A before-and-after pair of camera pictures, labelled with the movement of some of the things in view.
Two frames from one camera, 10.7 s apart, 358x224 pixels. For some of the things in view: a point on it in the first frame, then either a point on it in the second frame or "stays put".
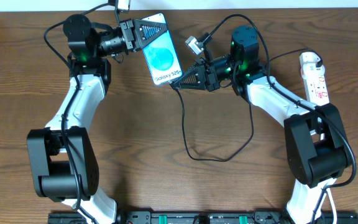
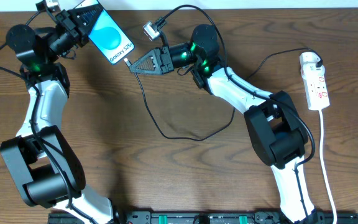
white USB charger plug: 307,63 stays put
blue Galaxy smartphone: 161,55 to 108,37
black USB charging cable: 184,128 to 233,110
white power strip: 316,89 stays put
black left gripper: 128,35 to 70,23
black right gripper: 209,76 to 165,59
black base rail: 202,217 stays put
